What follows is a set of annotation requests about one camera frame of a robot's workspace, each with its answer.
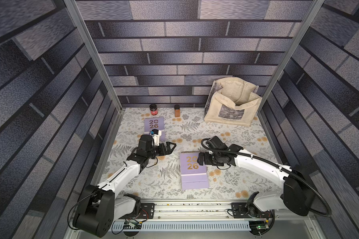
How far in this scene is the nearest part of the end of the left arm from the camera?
2.07 ft

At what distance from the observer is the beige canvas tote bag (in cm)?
94

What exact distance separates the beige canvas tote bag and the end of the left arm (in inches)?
20.6
